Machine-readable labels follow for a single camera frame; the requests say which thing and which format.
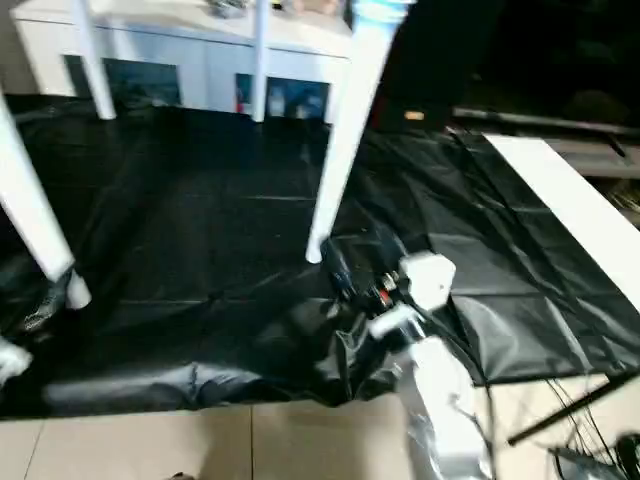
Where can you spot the bag of black items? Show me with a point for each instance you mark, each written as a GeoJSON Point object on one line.
{"type": "Point", "coordinates": [225, 7]}

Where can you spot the beige plush toy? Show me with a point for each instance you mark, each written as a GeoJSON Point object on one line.
{"type": "Point", "coordinates": [317, 5]}

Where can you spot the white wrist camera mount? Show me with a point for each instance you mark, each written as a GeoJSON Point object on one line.
{"type": "Point", "coordinates": [430, 280]}
{"type": "Point", "coordinates": [15, 362]}

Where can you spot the black low cabinet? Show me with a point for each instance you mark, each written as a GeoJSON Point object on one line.
{"type": "Point", "coordinates": [500, 50]}

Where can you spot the black tripod base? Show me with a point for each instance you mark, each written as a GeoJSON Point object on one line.
{"type": "Point", "coordinates": [600, 465]}

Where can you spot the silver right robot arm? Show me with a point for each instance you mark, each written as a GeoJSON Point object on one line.
{"type": "Point", "coordinates": [440, 390]}

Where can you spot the red and white container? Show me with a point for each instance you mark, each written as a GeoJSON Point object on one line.
{"type": "Point", "coordinates": [241, 105]}

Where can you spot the white sideboard cabinet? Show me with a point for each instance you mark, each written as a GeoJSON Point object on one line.
{"type": "Point", "coordinates": [200, 45]}

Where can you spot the black plastic mat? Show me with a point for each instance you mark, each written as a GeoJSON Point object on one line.
{"type": "Point", "coordinates": [200, 200]}

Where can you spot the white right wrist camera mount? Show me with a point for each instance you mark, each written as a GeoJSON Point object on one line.
{"type": "Point", "coordinates": [430, 280]}

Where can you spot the white flat board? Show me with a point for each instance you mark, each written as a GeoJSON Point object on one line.
{"type": "Point", "coordinates": [575, 200]}

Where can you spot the black tripod leg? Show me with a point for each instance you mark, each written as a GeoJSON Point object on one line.
{"type": "Point", "coordinates": [565, 410]}

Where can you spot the small yellow label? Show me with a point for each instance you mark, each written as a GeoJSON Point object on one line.
{"type": "Point", "coordinates": [414, 115]}

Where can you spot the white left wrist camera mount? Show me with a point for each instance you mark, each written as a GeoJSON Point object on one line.
{"type": "Point", "coordinates": [15, 362]}

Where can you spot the white plastic table leg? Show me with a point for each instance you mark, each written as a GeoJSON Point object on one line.
{"type": "Point", "coordinates": [350, 125]}
{"type": "Point", "coordinates": [97, 65]}
{"type": "Point", "coordinates": [30, 200]}
{"type": "Point", "coordinates": [260, 65]}

